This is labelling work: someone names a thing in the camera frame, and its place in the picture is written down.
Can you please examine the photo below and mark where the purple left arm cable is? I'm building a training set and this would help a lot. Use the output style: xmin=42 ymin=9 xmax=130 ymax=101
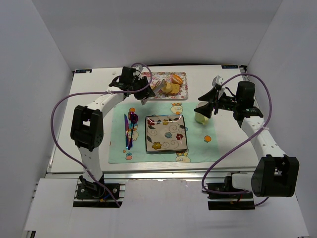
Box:
xmin=51 ymin=62 xmax=153 ymax=208

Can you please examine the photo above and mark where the round bread roll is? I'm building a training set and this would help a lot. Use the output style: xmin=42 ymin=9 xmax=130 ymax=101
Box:
xmin=161 ymin=82 xmax=172 ymax=94

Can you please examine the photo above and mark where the square floral plate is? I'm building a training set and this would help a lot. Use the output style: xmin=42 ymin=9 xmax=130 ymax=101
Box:
xmin=145 ymin=115 xmax=188 ymax=153

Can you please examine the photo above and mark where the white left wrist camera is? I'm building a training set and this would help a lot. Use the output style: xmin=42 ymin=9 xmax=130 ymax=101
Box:
xmin=132 ymin=63 xmax=143 ymax=76

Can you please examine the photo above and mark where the iridescent purple spoon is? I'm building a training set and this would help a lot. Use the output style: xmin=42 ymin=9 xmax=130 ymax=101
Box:
xmin=128 ymin=112 xmax=138 ymax=150

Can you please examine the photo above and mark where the iridescent knife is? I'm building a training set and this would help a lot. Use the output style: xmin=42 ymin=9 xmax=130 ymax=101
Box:
xmin=124 ymin=115 xmax=129 ymax=149

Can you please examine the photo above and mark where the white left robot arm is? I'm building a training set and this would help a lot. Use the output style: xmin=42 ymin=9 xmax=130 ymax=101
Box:
xmin=70 ymin=63 xmax=156 ymax=187

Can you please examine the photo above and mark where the sliced bread piece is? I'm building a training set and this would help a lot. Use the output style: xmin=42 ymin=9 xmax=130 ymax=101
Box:
xmin=170 ymin=83 xmax=180 ymax=95

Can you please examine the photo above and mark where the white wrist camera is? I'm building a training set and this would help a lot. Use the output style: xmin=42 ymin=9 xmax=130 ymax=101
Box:
xmin=132 ymin=63 xmax=143 ymax=76
xmin=212 ymin=75 xmax=224 ymax=90

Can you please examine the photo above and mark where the floral serving tray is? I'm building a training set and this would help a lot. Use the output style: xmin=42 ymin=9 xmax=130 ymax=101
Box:
xmin=150 ymin=72 xmax=188 ymax=100

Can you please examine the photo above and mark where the yellow green mug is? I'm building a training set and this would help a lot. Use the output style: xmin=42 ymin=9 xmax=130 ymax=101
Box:
xmin=195 ymin=112 xmax=209 ymax=125

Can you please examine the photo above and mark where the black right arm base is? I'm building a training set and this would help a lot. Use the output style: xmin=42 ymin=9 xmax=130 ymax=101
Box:
xmin=203 ymin=176 xmax=255 ymax=211

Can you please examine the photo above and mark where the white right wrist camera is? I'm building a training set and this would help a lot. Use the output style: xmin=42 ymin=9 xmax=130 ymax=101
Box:
xmin=212 ymin=75 xmax=224 ymax=90

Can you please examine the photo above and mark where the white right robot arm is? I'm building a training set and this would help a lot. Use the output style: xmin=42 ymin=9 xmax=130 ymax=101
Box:
xmin=194 ymin=77 xmax=299 ymax=197

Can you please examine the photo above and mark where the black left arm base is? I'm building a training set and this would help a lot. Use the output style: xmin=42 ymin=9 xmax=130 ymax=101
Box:
xmin=73 ymin=176 xmax=124 ymax=208

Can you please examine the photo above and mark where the green placemat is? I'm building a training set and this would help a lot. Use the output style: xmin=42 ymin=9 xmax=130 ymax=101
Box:
xmin=108 ymin=102 xmax=220 ymax=164

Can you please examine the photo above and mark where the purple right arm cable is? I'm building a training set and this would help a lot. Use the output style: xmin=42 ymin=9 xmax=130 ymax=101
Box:
xmin=202 ymin=72 xmax=272 ymax=207

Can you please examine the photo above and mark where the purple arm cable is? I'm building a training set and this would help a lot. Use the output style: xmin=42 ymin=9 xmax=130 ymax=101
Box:
xmin=51 ymin=62 xmax=153 ymax=208
xmin=202 ymin=72 xmax=272 ymax=207

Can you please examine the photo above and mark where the orange striped bun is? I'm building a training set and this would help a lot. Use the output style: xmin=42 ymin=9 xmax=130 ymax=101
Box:
xmin=171 ymin=74 xmax=183 ymax=85

